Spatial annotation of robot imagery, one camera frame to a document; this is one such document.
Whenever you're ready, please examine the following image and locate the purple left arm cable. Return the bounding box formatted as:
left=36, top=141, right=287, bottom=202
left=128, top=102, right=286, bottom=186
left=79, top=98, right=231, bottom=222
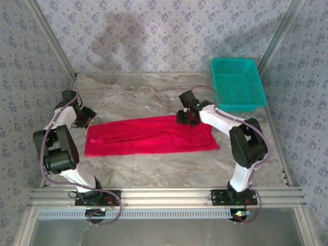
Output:
left=40, top=87, right=124, bottom=227

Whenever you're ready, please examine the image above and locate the circuit board with lit LEDs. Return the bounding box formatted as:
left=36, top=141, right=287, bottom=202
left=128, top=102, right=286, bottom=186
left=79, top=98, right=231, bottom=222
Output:
left=230, top=209, right=252, bottom=223

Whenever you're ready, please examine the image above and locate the aluminium frame rail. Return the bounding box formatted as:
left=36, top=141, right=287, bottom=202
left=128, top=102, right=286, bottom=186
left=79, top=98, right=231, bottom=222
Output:
left=27, top=186, right=307, bottom=209

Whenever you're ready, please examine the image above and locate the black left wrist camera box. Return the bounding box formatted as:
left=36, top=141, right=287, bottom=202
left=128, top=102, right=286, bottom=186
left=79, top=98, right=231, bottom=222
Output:
left=61, top=89, right=79, bottom=105

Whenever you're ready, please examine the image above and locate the grey slotted cable duct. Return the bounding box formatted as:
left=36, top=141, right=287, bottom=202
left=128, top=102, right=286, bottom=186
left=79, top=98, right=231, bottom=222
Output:
left=37, top=208, right=233, bottom=220

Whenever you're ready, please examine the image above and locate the red t-shirt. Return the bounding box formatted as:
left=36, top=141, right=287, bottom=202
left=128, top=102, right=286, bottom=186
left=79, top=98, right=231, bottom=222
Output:
left=84, top=114, right=221, bottom=157

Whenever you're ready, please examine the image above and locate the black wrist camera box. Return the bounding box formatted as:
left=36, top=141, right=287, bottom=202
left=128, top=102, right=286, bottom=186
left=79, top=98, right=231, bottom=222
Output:
left=61, top=89, right=79, bottom=105
left=178, top=89, right=200, bottom=109

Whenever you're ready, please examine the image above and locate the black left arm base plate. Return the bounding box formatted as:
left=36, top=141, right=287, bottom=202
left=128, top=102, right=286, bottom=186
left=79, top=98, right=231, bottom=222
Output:
left=74, top=190, right=121, bottom=207

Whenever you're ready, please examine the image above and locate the aluminium corner post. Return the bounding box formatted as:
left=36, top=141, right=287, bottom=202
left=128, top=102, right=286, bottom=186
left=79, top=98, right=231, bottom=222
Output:
left=25, top=0, right=78, bottom=77
left=257, top=0, right=305, bottom=75

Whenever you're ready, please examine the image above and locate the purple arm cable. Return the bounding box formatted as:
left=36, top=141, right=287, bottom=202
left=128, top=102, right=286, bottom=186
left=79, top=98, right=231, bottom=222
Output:
left=40, top=87, right=124, bottom=227
left=191, top=84, right=272, bottom=226

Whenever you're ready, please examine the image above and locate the grey metal panel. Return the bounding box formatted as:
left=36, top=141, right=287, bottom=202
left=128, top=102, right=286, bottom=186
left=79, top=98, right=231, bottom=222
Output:
left=15, top=207, right=317, bottom=246

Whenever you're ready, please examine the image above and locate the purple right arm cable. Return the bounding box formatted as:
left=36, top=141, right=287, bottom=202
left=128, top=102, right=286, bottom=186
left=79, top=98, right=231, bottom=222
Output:
left=191, top=84, right=272, bottom=226

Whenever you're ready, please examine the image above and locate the black circuit board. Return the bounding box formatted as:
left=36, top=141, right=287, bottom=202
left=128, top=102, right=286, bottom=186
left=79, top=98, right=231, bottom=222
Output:
left=85, top=208, right=108, bottom=218

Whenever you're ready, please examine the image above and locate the teal plastic basket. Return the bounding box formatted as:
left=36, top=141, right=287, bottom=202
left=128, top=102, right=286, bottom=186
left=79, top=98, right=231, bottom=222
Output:
left=210, top=57, right=268, bottom=113

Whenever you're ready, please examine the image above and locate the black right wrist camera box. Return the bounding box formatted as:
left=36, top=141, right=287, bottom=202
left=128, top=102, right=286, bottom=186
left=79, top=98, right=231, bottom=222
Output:
left=178, top=89, right=200, bottom=109

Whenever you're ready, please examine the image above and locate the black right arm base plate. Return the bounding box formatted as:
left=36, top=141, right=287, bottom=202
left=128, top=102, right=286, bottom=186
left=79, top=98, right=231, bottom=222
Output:
left=210, top=189, right=258, bottom=207

